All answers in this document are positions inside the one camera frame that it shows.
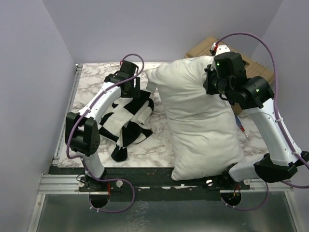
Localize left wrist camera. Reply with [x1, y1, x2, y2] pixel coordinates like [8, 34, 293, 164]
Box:
[119, 60, 139, 78]

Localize black and white checkered pillowcase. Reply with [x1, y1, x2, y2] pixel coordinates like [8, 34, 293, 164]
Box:
[99, 90, 154, 162]

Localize tan plastic toolbox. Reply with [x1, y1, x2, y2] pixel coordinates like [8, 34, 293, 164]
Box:
[186, 36, 274, 112]

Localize white pillow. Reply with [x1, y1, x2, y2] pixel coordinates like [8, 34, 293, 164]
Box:
[145, 56, 245, 181]

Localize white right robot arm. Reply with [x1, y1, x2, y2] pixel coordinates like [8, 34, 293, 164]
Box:
[204, 62, 309, 189]

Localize black front mounting rail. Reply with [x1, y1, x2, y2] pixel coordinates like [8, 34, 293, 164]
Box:
[48, 166, 250, 207]

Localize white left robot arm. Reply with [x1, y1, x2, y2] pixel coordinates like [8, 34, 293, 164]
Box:
[65, 71, 140, 191]

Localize blue handled screwdriver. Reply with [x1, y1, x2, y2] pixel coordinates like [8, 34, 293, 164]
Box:
[235, 115, 250, 141]

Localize aluminium left side rail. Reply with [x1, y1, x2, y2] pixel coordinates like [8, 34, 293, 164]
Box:
[51, 63, 83, 166]

